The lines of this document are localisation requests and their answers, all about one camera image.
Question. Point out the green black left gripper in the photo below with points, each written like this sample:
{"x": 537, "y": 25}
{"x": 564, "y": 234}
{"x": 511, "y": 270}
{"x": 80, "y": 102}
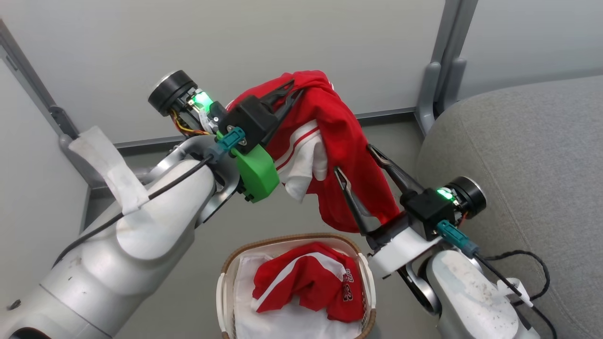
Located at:
{"x": 252, "y": 123}

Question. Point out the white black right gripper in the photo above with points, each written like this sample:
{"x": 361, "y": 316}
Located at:
{"x": 424, "y": 212}

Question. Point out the red white sports garment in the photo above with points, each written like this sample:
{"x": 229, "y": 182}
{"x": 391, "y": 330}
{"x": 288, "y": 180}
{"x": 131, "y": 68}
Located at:
{"x": 346, "y": 141}

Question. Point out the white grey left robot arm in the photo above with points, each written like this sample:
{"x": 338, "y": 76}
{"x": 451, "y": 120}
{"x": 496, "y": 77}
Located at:
{"x": 141, "y": 235}

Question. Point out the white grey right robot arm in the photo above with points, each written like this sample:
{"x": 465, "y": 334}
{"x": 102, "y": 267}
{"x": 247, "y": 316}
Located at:
{"x": 466, "y": 301}

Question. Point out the white wicker-rimmed laundry basket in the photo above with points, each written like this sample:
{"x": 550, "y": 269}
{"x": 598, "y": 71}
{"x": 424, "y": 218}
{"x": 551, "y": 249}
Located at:
{"x": 226, "y": 292}

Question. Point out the black round right wrist module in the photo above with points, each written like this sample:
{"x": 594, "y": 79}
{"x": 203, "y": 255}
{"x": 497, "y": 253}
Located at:
{"x": 468, "y": 195}

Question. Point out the black round wrist module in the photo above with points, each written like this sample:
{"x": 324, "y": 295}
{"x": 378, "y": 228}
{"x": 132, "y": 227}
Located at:
{"x": 468, "y": 195}
{"x": 170, "y": 92}

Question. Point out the black round left wrist module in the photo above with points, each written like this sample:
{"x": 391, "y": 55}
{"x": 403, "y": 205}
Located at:
{"x": 170, "y": 92}

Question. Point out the red jersey with white numbers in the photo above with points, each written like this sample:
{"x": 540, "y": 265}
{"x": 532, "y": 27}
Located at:
{"x": 311, "y": 282}

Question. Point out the grey fabric sofa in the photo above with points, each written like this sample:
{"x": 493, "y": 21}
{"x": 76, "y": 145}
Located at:
{"x": 532, "y": 188}

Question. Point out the white tape strip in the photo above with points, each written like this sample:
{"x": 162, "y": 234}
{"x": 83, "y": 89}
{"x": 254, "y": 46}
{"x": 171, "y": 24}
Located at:
{"x": 110, "y": 165}

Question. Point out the light grey partition post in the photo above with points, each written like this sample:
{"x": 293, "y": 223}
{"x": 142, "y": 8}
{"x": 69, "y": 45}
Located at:
{"x": 445, "y": 61}

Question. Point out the grey slanted partition post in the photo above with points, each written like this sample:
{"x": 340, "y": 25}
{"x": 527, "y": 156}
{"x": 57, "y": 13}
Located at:
{"x": 33, "y": 87}

